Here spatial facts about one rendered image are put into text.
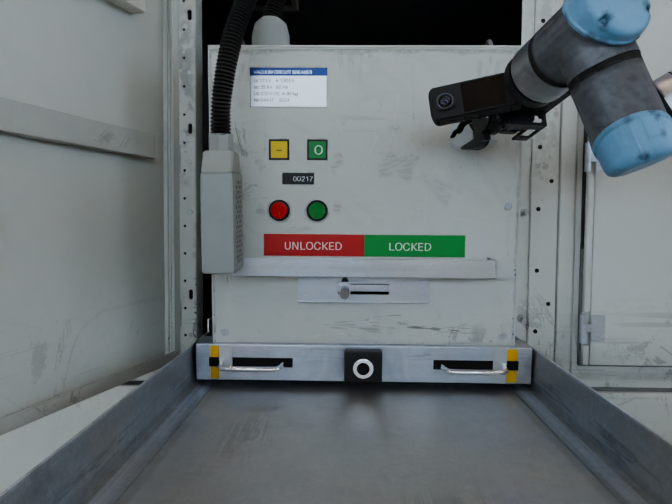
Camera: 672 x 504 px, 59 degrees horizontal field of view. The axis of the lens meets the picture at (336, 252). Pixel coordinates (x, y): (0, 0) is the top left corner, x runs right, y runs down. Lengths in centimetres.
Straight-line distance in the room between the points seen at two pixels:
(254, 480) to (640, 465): 40
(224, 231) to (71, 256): 22
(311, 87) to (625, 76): 47
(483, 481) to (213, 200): 50
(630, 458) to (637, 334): 48
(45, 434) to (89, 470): 59
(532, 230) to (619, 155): 48
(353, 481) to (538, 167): 68
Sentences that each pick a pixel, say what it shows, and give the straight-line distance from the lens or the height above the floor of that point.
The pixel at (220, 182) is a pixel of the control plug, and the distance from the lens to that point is 85.
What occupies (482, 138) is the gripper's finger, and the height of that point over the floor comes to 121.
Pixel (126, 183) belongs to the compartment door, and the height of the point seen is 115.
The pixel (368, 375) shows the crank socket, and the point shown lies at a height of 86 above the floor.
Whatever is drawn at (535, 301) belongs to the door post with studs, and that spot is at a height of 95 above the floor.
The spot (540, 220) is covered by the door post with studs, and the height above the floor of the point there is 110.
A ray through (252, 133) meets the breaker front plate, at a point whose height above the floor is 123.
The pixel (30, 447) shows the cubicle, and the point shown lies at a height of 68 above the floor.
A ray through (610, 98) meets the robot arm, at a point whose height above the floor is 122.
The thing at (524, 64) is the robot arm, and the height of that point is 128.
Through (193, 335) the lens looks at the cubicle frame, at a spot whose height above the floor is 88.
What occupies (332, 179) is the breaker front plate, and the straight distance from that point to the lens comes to 94.
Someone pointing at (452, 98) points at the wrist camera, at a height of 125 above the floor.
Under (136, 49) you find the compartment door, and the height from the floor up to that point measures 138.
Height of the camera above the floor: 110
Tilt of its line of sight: 3 degrees down
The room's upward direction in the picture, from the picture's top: straight up
